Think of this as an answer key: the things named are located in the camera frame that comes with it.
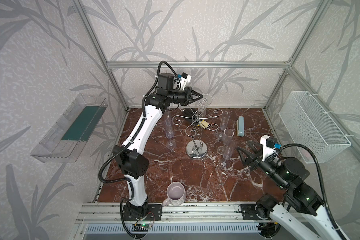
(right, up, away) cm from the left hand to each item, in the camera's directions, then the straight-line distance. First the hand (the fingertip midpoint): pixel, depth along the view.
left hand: (204, 93), depth 68 cm
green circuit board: (-30, -64, +3) cm, 71 cm away
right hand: (+16, -21, -6) cm, 27 cm away
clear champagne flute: (-19, -29, +31) cm, 46 cm away
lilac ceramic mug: (-14, -52, +11) cm, 55 cm away
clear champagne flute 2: (+16, -21, +18) cm, 32 cm away
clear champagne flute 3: (+13, -34, +14) cm, 39 cm away
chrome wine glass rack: (-2, -31, +25) cm, 40 cm away
